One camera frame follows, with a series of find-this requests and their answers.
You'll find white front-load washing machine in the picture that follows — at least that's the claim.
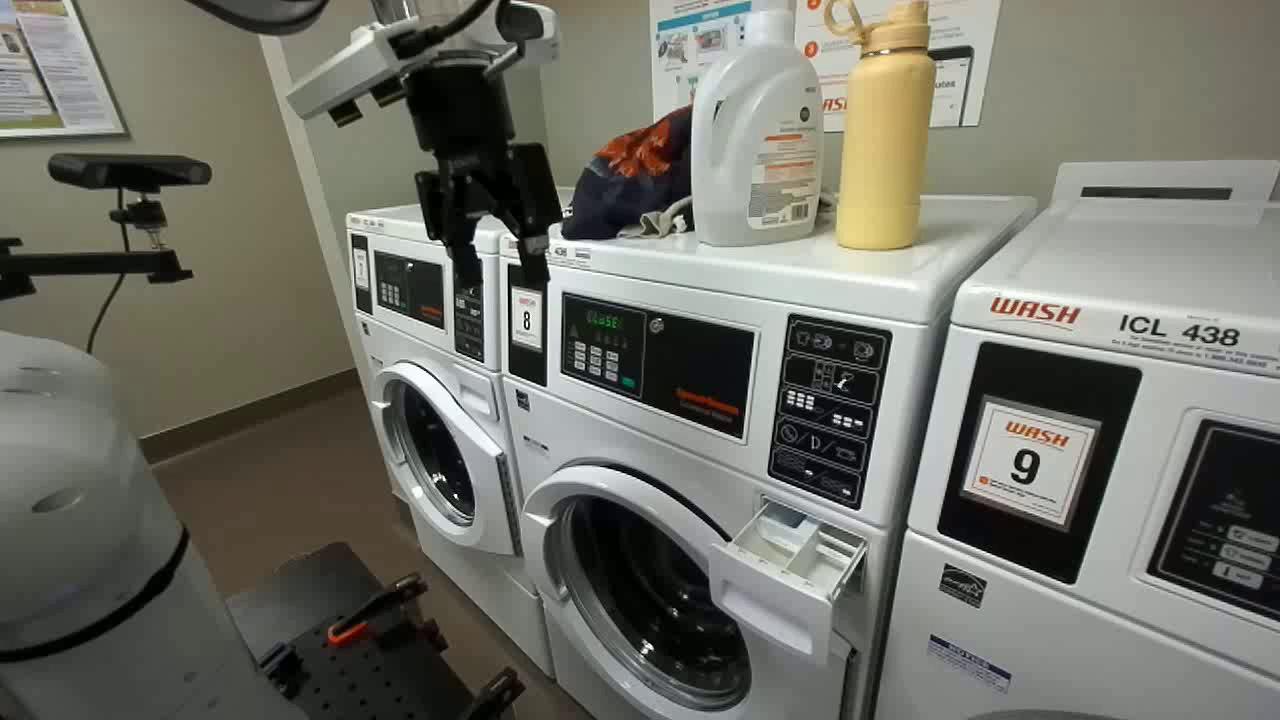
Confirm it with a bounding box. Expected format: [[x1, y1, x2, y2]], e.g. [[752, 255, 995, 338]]
[[340, 196, 556, 675]]

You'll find black camera cable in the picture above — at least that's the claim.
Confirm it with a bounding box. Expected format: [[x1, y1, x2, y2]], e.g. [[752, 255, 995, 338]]
[[82, 196, 135, 358]]

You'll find blue white wall poster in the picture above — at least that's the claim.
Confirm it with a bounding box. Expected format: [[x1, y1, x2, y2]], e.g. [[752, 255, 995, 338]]
[[649, 0, 792, 122]]

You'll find red-handled black clamp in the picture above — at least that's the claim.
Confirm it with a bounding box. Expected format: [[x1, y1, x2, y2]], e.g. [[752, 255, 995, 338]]
[[319, 571, 434, 656]]

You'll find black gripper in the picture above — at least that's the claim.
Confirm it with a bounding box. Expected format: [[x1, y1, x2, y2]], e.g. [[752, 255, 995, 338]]
[[400, 51, 567, 255]]

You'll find framed wall notice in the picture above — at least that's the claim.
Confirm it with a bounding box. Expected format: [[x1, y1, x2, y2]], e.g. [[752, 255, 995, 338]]
[[0, 0, 134, 144]]

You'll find round washer door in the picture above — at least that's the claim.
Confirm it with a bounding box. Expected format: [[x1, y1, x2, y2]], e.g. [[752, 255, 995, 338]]
[[368, 358, 521, 562], [521, 462, 772, 720]]

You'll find white washer number nine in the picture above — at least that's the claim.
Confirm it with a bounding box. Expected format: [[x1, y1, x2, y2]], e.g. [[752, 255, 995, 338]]
[[873, 158, 1280, 720]]

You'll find black stereo camera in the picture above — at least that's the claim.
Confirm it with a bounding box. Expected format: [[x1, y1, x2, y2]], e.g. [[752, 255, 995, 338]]
[[45, 147, 216, 196]]

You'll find orange and navy clothes pile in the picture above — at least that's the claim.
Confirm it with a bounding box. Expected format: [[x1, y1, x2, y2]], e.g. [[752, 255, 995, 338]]
[[559, 105, 700, 245]]

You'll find white washer number eight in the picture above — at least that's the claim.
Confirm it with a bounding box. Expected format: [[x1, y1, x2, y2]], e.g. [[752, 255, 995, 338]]
[[497, 191, 1042, 720]]

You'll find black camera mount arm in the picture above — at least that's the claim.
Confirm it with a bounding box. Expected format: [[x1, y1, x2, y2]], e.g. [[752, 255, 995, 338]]
[[0, 187, 197, 306]]

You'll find black perforated base platform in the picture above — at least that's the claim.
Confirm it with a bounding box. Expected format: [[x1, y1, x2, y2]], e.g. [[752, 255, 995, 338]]
[[226, 538, 530, 720]]

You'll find orange white wall poster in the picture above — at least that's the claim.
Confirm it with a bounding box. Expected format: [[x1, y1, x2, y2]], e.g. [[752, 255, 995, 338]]
[[790, 0, 1003, 135]]

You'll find yellow metal water bottle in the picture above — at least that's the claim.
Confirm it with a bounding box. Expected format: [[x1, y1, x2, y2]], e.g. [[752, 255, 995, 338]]
[[820, 0, 940, 255]]

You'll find white detergent drawer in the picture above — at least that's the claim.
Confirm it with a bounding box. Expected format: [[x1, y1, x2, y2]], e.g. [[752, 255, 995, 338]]
[[704, 496, 873, 668]]

